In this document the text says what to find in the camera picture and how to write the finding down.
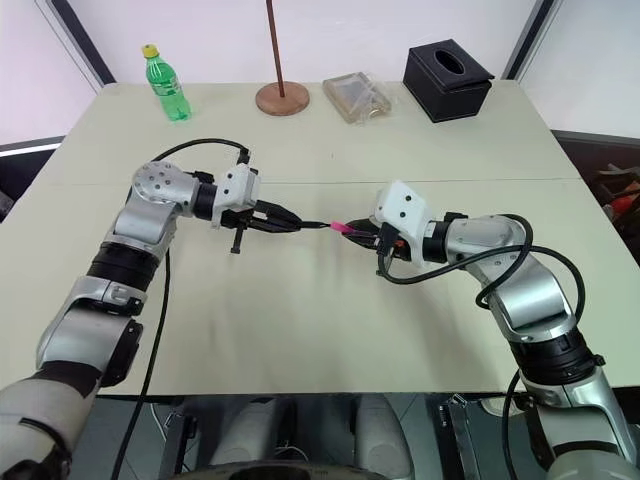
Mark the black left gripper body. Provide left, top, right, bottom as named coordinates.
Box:
left=219, top=198, right=265, bottom=256

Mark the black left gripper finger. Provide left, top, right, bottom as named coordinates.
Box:
left=249, top=218, right=304, bottom=235
left=256, top=199, right=303, bottom=227

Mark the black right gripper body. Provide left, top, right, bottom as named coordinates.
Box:
left=373, top=221, right=417, bottom=264

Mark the pink marker pen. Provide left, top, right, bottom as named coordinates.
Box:
left=330, top=220, right=367, bottom=239

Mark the green plastic bottle yellow cap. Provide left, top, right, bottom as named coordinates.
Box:
left=140, top=43, right=193, bottom=123

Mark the wooden stand with pole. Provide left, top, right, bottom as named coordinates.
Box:
left=254, top=0, right=312, bottom=118

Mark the clear plastic box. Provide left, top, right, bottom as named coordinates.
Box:
left=321, top=71, right=394, bottom=126

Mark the black tissue box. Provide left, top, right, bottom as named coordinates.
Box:
left=402, top=38, right=497, bottom=124

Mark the grey rounded shape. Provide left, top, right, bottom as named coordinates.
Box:
left=349, top=394, right=417, bottom=480
left=208, top=395, right=282, bottom=471

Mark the dark furniture with white strip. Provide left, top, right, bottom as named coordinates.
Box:
left=0, top=134, right=67, bottom=224

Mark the red and black clutter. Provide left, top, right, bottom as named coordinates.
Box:
left=593, top=160, right=640, bottom=237

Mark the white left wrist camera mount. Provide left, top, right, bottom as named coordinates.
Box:
left=217, top=161, right=263, bottom=215

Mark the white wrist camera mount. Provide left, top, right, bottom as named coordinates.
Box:
left=217, top=161, right=263, bottom=215
left=374, top=179, right=437, bottom=267

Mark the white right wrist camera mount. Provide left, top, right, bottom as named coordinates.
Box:
left=374, top=179, right=437, bottom=267

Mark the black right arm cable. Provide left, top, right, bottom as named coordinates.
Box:
left=374, top=213, right=587, bottom=454

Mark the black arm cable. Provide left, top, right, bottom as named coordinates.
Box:
left=109, top=138, right=252, bottom=480
left=374, top=213, right=587, bottom=454

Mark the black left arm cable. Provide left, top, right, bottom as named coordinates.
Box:
left=109, top=138, right=252, bottom=480

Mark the metal table bracket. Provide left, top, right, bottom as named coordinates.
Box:
left=437, top=393, right=504, bottom=480

